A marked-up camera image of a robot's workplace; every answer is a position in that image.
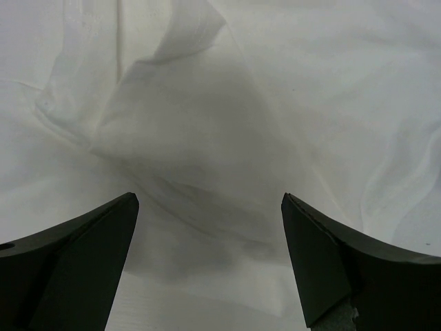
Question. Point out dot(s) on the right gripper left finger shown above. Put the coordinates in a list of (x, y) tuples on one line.
[(66, 277)]

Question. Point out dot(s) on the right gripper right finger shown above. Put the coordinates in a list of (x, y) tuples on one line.
[(347, 280)]

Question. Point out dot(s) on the white t-shirt black graphic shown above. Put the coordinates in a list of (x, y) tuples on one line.
[(210, 111)]

